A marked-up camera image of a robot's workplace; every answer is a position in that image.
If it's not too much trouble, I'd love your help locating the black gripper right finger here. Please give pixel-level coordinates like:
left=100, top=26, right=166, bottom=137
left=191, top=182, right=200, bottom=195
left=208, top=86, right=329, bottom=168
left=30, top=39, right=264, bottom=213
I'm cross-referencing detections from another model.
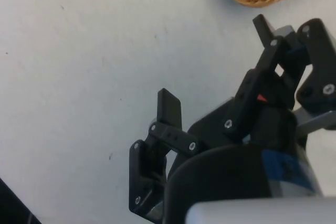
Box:
left=222, top=14, right=336, bottom=137

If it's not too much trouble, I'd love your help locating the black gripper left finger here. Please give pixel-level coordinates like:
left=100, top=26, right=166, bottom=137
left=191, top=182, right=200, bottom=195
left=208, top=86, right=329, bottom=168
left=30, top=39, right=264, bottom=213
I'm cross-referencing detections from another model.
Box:
left=128, top=88, right=201, bottom=216

